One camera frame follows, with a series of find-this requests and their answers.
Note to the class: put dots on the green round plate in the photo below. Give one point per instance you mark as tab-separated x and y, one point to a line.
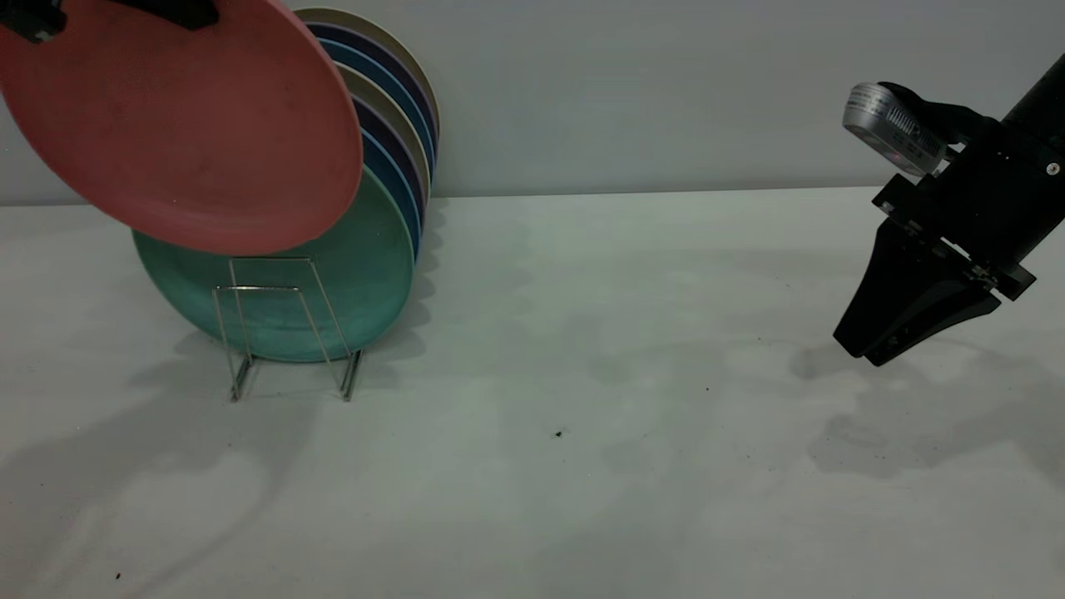
366	274

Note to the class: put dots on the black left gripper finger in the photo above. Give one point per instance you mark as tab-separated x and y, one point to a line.
29	17

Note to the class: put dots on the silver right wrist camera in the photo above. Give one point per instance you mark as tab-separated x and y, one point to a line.
890	125

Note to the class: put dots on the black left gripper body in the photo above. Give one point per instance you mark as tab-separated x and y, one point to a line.
179	10

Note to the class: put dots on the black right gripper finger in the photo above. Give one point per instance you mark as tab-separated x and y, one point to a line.
940	320
890	291

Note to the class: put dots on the pink round plate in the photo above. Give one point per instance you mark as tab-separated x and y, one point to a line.
183	133

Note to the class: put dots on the dark purple round plate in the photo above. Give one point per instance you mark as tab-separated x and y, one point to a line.
374	43
395	140

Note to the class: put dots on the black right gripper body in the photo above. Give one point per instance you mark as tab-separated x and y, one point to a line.
998	191

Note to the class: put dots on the blue round plate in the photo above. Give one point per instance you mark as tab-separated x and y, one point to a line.
383	75
399	185

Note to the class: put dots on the beige round plate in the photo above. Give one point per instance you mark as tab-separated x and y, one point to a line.
366	22
384	101

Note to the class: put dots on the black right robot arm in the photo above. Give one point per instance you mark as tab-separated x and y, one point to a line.
1044	91

